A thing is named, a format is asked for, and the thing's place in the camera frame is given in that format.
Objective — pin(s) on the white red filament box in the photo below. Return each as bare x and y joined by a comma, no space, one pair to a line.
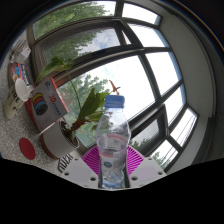
46,105

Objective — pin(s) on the white packet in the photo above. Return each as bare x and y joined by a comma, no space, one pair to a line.
20,50

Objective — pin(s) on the dark metal window frame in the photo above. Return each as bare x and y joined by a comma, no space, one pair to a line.
100,53

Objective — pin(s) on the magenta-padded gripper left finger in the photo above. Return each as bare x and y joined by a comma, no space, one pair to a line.
90,161

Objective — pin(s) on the clear water bottle blue cap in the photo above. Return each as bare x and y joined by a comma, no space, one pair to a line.
112,140

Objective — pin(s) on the white mug black letters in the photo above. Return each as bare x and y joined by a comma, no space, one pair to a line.
11,103

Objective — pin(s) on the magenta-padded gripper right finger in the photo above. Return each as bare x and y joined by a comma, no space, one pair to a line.
136,160

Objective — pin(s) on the flat round red coaster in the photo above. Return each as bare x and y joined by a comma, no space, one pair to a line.
27,149

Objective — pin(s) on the potted plant white pot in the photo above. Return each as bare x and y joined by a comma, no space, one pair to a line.
58,140

